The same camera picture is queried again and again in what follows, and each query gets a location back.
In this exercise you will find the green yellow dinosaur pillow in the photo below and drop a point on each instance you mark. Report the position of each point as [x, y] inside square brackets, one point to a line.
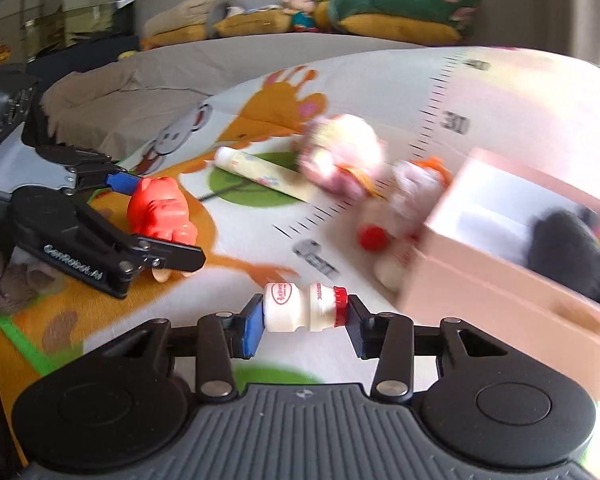
[430, 23]

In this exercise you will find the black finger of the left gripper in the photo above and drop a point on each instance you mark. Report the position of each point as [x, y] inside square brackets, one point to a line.
[160, 254]

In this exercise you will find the pink cardboard box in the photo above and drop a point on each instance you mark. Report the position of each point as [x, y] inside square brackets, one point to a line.
[469, 264]

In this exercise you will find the beige folded blanket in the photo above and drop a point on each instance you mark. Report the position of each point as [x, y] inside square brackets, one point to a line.
[186, 22]

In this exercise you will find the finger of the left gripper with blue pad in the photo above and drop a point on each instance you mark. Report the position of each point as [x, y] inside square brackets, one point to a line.
[115, 177]

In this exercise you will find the small white yogurt bottle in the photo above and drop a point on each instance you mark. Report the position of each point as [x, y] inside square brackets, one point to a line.
[318, 307]

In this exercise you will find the pink yellow plush toy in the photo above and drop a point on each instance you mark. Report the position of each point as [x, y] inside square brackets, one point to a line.
[341, 155]

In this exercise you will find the white plush toy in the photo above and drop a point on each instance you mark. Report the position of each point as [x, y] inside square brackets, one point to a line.
[390, 222]

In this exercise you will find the black plush toy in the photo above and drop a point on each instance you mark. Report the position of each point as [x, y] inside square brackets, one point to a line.
[565, 248]

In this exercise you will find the red pig toy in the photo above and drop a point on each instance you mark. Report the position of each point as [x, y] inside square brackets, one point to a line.
[158, 209]

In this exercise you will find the glass fish tank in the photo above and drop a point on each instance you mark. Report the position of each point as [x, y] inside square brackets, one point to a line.
[49, 26]

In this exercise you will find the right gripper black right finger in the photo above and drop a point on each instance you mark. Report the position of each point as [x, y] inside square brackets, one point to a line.
[388, 338]

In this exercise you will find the cartoon boy doll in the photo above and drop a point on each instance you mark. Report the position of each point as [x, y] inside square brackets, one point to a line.
[301, 15]

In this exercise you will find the cream lotion tube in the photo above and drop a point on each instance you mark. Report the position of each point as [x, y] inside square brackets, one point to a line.
[267, 174]

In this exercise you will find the left gloved hand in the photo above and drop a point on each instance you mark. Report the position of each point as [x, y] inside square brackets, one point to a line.
[23, 278]

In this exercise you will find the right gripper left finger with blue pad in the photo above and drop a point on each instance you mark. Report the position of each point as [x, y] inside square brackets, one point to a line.
[222, 337]

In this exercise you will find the yellow cushion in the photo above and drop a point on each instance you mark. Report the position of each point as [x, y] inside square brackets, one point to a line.
[256, 23]

